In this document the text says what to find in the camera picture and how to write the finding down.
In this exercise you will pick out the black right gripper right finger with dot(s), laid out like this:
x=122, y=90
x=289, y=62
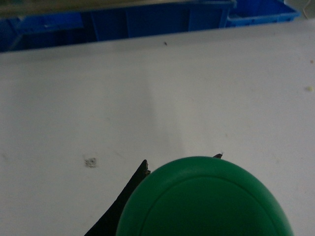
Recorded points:
x=218, y=156

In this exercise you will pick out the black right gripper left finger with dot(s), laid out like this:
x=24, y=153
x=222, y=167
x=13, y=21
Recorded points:
x=108, y=222

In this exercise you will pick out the green push button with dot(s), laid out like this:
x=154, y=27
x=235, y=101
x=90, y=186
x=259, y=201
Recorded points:
x=202, y=196

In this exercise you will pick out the blue bin under table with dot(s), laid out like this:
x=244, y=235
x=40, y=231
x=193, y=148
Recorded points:
x=69, y=28

